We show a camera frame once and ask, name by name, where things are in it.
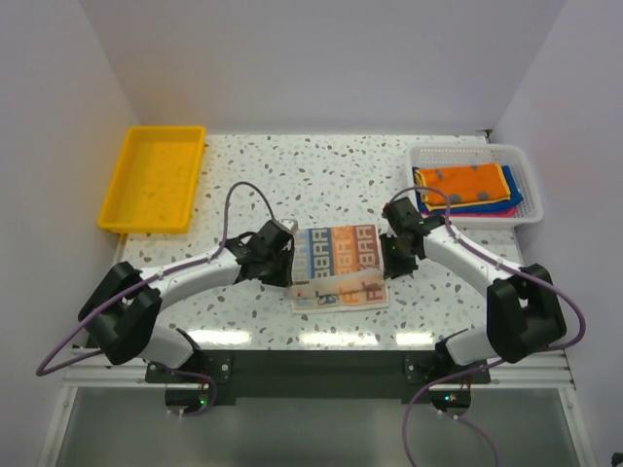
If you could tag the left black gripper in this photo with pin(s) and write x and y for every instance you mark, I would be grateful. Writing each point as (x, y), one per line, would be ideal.
(284, 277)

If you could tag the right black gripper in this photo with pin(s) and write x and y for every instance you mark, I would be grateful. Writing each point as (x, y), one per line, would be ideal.
(393, 269)

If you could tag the white orange patterned towel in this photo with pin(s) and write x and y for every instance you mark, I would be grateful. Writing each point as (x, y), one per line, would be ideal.
(337, 269)

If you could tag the orange grey cat towel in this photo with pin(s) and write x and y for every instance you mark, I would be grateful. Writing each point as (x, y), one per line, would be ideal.
(463, 185)

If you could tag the pink microfiber towel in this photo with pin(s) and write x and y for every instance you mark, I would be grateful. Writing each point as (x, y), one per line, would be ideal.
(484, 211)

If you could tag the blue towel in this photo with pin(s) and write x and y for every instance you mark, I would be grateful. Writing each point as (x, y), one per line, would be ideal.
(514, 201)

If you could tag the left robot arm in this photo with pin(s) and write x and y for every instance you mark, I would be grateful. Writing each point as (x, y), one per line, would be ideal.
(121, 314)

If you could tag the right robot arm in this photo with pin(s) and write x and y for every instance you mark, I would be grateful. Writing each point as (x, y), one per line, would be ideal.
(523, 313)

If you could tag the yellow plastic bin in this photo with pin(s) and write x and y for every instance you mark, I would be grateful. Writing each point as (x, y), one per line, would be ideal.
(153, 186)

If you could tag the white perforated plastic basket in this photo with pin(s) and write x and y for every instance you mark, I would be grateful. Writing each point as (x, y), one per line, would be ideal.
(528, 211)

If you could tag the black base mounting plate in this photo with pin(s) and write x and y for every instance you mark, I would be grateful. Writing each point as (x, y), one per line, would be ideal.
(225, 376)

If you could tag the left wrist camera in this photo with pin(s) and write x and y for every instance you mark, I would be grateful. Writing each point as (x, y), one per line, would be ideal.
(290, 225)

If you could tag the aluminium extrusion rail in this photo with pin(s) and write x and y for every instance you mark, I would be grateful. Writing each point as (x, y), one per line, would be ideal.
(540, 371)

